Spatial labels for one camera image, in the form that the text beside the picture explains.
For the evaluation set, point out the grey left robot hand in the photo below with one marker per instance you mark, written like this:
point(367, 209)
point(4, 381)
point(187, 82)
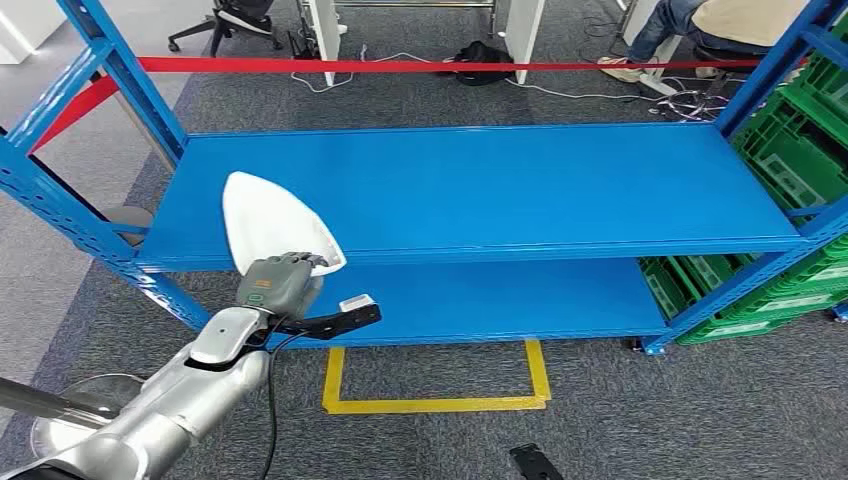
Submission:
point(278, 285)

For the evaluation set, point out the white iron-shaped plastic part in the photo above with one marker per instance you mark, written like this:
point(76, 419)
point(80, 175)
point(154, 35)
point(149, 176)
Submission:
point(272, 218)

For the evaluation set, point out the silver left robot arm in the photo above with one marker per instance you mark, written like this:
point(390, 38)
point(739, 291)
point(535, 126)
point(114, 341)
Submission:
point(166, 404)

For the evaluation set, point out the blue metal shelf rack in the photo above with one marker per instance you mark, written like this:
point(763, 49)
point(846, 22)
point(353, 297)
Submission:
point(841, 310)
point(464, 185)

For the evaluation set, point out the yellow floor tape square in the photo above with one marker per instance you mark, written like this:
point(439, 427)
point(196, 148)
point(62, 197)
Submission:
point(430, 404)

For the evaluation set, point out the white desk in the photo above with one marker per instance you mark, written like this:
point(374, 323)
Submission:
point(636, 20)
point(324, 40)

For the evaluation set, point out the red barrier belt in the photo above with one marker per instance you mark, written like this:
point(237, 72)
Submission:
point(397, 65)
point(73, 112)

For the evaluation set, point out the black office chair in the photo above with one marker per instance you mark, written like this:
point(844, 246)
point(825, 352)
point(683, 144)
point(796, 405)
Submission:
point(238, 16)

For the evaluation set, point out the black bag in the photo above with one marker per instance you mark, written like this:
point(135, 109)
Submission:
point(477, 63)

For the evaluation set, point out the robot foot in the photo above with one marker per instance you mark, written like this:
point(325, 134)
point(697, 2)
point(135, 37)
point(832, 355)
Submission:
point(533, 464)

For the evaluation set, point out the white cabinet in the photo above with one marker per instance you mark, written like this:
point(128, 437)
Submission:
point(20, 26)

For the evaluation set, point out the green plastic crate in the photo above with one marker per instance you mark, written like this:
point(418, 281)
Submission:
point(838, 248)
point(775, 139)
point(828, 86)
point(821, 273)
point(795, 303)
point(729, 329)

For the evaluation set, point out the black stool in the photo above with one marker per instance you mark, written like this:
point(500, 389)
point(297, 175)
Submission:
point(725, 53)

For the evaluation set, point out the person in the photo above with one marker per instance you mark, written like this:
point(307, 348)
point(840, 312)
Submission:
point(742, 16)

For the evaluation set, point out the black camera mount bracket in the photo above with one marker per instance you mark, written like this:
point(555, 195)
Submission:
point(331, 326)

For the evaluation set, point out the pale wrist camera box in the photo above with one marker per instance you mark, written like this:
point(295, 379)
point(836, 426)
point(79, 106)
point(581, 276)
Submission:
point(356, 303)

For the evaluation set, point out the black stanchion post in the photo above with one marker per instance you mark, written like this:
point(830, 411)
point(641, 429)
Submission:
point(129, 218)

